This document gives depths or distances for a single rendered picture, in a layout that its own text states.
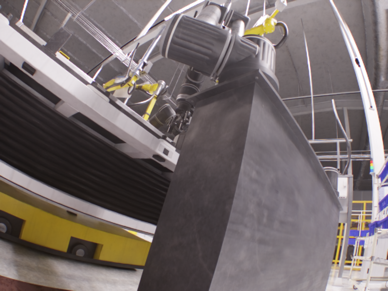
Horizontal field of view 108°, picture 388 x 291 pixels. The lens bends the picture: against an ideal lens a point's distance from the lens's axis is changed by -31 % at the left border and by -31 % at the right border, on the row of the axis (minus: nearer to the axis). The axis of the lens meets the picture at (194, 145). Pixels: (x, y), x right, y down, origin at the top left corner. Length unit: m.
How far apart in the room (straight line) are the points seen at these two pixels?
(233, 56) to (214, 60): 0.07
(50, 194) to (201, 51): 0.84
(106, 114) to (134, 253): 1.10
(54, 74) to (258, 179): 0.76
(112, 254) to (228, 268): 1.15
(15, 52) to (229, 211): 0.83
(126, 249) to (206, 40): 1.39
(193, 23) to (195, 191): 0.59
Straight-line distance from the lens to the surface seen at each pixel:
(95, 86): 0.88
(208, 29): 0.81
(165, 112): 1.55
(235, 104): 0.59
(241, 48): 0.80
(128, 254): 1.61
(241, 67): 0.73
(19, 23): 1.15
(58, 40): 0.94
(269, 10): 10.17
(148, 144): 0.98
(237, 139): 0.51
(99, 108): 0.86
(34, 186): 0.94
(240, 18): 1.66
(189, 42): 0.79
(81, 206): 1.01
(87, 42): 15.75
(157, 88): 2.75
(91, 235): 1.41
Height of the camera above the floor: 0.47
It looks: 22 degrees up
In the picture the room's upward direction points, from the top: 17 degrees clockwise
